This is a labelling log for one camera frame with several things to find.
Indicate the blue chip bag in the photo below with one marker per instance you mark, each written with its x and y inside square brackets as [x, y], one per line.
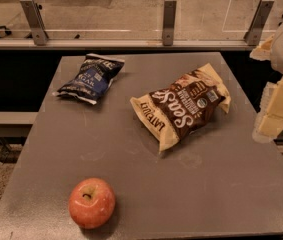
[93, 80]

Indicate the red apple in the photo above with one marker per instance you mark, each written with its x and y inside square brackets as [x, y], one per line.
[91, 203]

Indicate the right metal railing bracket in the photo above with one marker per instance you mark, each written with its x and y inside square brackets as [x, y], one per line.
[254, 33]

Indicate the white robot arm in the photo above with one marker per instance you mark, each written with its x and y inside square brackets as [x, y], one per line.
[269, 121]

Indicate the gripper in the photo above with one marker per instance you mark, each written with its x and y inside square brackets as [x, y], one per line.
[269, 121]

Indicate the metal railing beam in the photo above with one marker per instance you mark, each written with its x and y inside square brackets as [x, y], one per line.
[84, 44]

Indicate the metal railing bracket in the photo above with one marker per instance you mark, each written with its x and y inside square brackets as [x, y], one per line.
[169, 14]
[35, 22]
[254, 33]

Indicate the left metal railing bracket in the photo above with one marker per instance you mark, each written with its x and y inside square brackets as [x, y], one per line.
[35, 22]

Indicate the brown chip bag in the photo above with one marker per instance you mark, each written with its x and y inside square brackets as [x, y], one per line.
[188, 104]

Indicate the middle metal railing bracket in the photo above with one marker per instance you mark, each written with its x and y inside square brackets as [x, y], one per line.
[169, 14]

